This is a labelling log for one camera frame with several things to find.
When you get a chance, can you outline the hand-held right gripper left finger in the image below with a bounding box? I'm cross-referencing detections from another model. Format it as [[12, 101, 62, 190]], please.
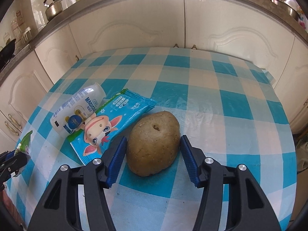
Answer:
[[28, 136, 128, 231]]

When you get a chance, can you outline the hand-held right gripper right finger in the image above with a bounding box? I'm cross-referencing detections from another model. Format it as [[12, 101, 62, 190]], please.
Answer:
[[180, 135, 281, 231]]

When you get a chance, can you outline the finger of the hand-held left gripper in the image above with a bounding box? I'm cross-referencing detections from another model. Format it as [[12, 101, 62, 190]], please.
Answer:
[[0, 150, 29, 174]]

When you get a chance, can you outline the green snack packet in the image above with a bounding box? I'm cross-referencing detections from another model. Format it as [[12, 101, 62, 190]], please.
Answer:
[[14, 130, 33, 160]]

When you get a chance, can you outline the round brown potato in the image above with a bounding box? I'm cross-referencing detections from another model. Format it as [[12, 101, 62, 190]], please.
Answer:
[[126, 111, 181, 177]]

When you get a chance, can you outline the blue cartoon snack packet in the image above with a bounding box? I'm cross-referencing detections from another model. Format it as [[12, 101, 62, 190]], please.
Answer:
[[67, 88, 157, 166]]

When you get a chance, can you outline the blue checked tablecloth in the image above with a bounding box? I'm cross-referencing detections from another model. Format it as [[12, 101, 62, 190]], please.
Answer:
[[5, 47, 297, 231]]

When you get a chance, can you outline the cream cabinet door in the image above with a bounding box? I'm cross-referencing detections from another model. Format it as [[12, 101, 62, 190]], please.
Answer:
[[35, 36, 80, 83], [274, 36, 308, 127], [69, 0, 186, 53], [184, 0, 296, 70], [0, 70, 54, 145]]

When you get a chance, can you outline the white plastic drink bottle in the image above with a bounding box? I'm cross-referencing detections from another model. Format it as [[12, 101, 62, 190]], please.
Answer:
[[50, 82, 105, 139]]

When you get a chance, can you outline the black wok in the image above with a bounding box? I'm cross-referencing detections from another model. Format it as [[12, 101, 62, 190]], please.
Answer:
[[0, 38, 17, 64]]

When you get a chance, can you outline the glass jar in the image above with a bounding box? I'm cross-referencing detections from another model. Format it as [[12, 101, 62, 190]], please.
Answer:
[[11, 11, 24, 36]]

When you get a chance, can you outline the steel kettle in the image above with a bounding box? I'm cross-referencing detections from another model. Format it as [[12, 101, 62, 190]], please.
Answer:
[[43, 0, 64, 21]]

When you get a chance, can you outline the white cup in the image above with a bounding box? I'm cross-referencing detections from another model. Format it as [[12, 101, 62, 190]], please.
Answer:
[[60, 0, 77, 10]]

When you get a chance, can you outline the steel bowl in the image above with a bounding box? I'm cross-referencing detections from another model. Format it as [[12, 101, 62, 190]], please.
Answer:
[[269, 0, 301, 21]]

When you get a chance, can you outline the white wire rack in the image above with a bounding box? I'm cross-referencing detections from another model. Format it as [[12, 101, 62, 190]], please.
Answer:
[[20, 28, 33, 43]]

